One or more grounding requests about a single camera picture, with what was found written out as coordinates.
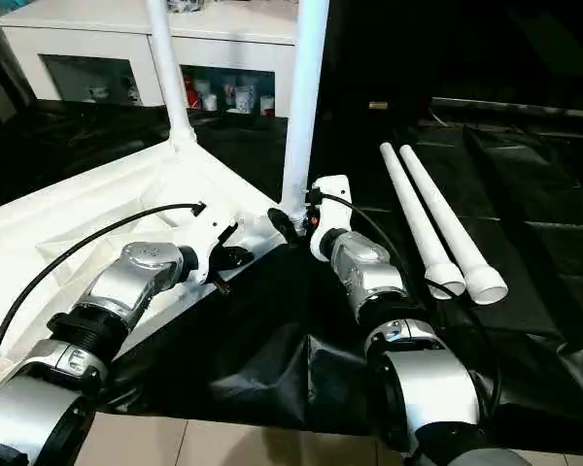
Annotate white plastic table leg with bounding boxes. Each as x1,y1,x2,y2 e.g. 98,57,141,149
379,142,467,301
399,144,509,307
278,0,331,226
146,0,199,151

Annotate white plastic table top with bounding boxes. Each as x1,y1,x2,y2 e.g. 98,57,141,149
0,136,291,389

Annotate black work mat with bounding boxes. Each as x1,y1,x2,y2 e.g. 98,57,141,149
0,97,583,452

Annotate white sideboard with glass doors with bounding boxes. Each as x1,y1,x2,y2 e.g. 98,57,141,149
0,0,302,119

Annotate clear glass ornament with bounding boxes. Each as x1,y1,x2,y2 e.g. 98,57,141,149
165,0,207,15

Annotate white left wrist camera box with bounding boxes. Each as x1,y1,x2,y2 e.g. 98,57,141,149
179,206,244,287

